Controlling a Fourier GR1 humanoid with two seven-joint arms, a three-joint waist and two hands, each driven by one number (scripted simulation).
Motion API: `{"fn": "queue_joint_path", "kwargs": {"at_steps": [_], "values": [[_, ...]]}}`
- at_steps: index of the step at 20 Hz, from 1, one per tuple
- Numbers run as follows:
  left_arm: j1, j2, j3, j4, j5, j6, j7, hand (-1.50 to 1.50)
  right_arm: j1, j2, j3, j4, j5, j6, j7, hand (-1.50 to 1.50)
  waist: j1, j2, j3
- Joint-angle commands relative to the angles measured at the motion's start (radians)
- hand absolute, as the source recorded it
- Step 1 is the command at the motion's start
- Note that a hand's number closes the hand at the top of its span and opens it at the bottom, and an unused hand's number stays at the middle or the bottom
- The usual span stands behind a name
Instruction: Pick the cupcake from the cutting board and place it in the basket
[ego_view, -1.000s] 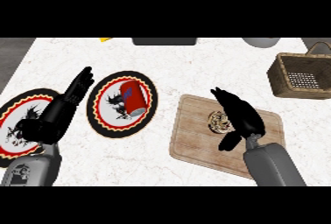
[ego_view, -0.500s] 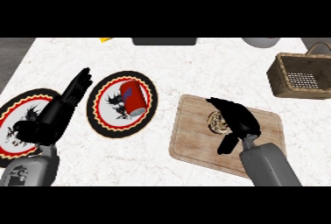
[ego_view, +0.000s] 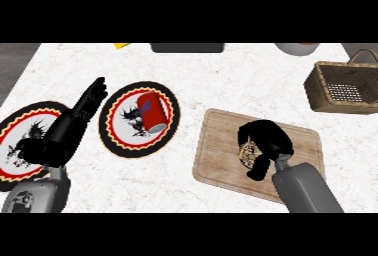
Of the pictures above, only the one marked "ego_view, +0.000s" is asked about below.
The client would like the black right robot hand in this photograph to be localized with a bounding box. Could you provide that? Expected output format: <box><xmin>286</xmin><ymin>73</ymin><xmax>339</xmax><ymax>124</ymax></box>
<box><xmin>237</xmin><ymin>119</ymin><xmax>296</xmax><ymax>182</ymax></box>

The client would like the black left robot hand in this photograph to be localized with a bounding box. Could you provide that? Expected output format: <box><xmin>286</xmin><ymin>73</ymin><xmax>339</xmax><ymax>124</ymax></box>
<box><xmin>15</xmin><ymin>76</ymin><xmax>110</xmax><ymax>169</ymax></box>

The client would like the brown cupcake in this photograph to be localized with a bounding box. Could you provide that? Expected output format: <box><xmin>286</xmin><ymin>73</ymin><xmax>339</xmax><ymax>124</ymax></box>
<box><xmin>238</xmin><ymin>140</ymin><xmax>264</xmax><ymax>169</ymax></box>

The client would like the pale wooden cutting board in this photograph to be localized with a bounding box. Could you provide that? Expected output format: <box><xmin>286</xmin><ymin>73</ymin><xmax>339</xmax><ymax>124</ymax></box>
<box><xmin>193</xmin><ymin>108</ymin><xmax>327</xmax><ymax>205</ymax></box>

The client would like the brown wicker basket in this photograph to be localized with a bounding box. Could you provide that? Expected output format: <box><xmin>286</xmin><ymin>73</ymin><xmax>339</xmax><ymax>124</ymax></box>
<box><xmin>303</xmin><ymin>49</ymin><xmax>378</xmax><ymax>116</ymax></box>

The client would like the round black-rimmed bird plate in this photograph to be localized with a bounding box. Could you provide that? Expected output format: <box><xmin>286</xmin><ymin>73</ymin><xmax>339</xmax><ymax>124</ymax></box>
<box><xmin>98</xmin><ymin>80</ymin><xmax>182</xmax><ymax>159</ymax></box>
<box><xmin>0</xmin><ymin>101</ymin><xmax>72</xmax><ymax>193</ymax></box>

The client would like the red can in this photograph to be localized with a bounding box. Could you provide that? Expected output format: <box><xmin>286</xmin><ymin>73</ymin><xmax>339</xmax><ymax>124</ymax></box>
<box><xmin>137</xmin><ymin>92</ymin><xmax>170</xmax><ymax>134</ymax></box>

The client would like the grey round pot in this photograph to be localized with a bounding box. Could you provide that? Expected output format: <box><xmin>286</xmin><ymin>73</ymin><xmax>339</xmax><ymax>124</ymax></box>
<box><xmin>274</xmin><ymin>42</ymin><xmax>323</xmax><ymax>57</ymax></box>

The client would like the dark grey appliance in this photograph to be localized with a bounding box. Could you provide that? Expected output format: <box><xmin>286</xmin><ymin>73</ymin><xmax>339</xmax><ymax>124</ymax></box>
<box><xmin>150</xmin><ymin>42</ymin><xmax>228</xmax><ymax>54</ymax></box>

